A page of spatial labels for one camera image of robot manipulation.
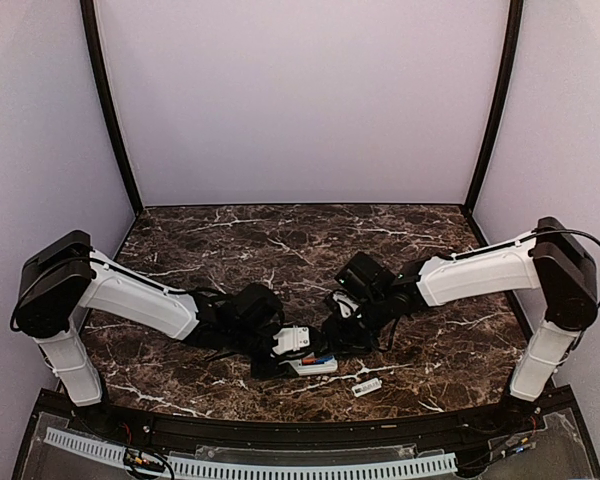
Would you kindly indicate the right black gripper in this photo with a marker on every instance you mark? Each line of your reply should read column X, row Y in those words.
column 339, row 339

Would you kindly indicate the blue AAA battery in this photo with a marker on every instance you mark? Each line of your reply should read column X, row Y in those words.
column 323, row 360

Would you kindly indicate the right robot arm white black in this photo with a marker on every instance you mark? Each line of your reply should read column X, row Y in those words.
column 549, row 258

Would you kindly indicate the left black frame post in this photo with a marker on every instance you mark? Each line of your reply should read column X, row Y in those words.
column 106, row 101

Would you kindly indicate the white slotted cable duct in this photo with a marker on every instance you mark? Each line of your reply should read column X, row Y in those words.
column 181, row 467

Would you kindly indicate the white battery cover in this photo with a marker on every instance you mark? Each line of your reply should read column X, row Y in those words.
column 367, row 387

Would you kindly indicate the black frame post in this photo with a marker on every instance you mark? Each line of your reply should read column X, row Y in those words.
column 106, row 101
column 496, row 111

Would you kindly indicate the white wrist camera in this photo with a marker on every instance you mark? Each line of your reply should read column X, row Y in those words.
column 342, row 305
column 291, row 339

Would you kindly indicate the white remote control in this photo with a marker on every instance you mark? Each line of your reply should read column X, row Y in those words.
column 313, row 369

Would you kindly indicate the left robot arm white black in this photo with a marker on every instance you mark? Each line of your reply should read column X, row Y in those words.
column 70, row 274

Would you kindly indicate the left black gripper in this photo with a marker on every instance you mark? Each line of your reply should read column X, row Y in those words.
column 273, row 371

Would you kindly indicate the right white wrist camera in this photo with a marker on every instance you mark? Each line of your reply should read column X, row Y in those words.
column 342, row 305

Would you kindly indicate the black front rail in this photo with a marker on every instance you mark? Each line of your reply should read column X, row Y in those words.
column 453, row 429

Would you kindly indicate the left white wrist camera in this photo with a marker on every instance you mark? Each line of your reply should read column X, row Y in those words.
column 291, row 339

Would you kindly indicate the right black frame post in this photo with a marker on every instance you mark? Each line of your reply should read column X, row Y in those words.
column 496, row 111

